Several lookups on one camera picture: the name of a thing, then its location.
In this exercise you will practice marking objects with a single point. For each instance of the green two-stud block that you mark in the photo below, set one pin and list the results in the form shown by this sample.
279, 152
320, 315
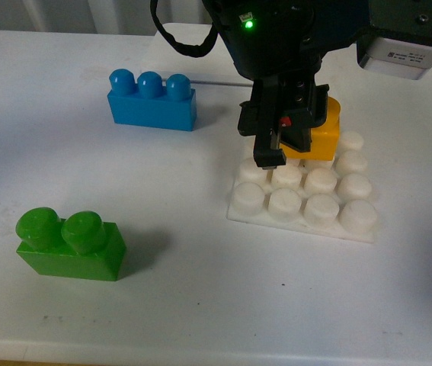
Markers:
81, 246

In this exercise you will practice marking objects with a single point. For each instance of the blue three-stud block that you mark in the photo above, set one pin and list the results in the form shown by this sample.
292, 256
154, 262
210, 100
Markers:
148, 101

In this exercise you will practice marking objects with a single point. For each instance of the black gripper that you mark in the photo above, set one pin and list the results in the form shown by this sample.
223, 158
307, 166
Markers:
279, 46

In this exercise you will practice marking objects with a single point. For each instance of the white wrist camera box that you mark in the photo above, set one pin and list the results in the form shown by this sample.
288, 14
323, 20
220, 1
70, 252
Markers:
404, 54

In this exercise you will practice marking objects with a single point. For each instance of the white desk lamp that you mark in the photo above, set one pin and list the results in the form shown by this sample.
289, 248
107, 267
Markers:
216, 67

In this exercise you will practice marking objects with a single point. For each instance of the yellow two-stud block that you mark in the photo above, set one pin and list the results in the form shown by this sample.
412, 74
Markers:
324, 138

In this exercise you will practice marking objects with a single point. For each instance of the white studded base plate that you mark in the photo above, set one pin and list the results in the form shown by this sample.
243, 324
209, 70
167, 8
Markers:
326, 198

